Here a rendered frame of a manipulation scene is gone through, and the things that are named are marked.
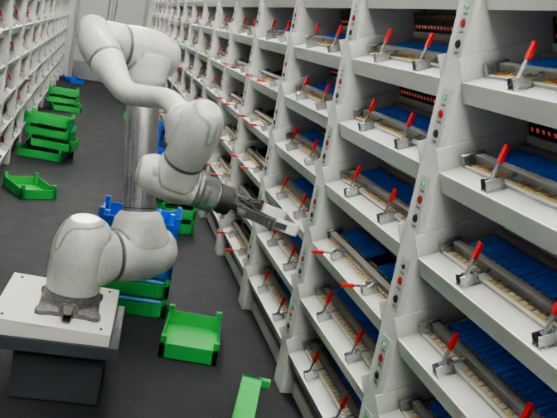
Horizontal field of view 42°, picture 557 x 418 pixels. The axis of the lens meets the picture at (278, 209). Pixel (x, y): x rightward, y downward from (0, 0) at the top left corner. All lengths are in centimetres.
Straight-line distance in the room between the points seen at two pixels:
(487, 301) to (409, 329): 32
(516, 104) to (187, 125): 73
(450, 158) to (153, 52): 102
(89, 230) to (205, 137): 55
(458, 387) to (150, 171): 86
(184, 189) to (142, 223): 43
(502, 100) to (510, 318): 40
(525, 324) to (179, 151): 86
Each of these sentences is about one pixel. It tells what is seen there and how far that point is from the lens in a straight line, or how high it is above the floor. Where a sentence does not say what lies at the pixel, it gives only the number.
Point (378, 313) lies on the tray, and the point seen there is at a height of 53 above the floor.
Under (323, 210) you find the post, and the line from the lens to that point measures 225.
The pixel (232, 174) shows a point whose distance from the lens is 362.
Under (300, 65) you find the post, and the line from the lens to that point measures 288.
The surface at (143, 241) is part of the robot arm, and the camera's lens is 219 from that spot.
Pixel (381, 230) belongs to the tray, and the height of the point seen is 71.
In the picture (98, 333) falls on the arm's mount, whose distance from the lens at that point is 209.
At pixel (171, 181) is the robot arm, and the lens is 176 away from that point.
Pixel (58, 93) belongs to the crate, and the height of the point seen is 17.
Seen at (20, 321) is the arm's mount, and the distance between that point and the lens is 211.
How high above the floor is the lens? 111
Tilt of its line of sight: 13 degrees down
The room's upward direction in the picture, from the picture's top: 11 degrees clockwise
